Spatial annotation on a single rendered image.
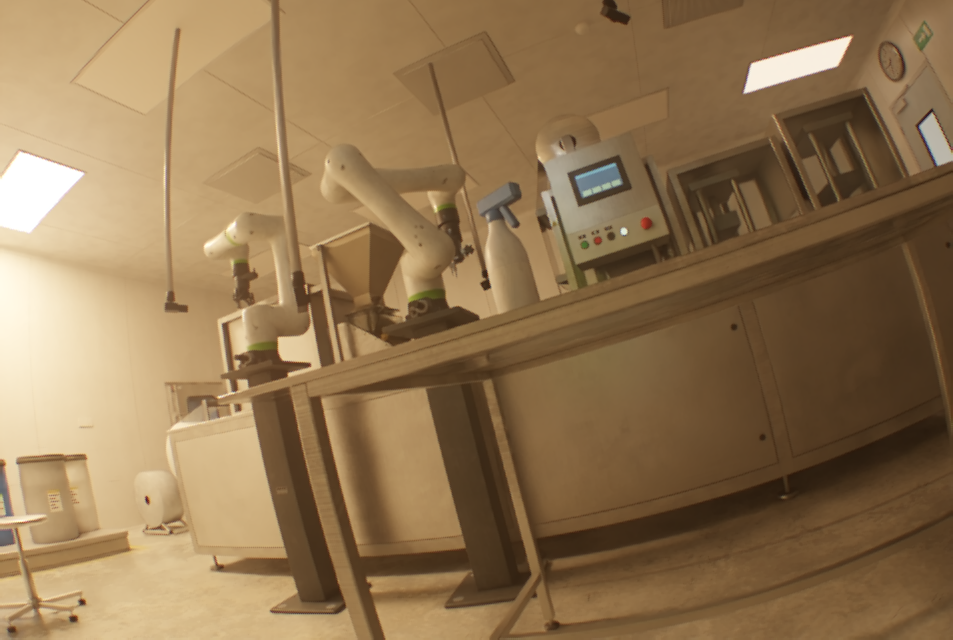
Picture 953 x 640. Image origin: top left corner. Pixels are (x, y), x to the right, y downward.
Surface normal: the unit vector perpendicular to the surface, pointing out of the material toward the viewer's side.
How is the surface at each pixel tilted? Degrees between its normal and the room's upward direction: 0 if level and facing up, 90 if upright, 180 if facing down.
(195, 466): 90
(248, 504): 90
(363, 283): 114
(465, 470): 90
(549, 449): 90
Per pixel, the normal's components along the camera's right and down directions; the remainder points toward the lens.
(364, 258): -0.22, 0.25
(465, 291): -0.35, -0.14
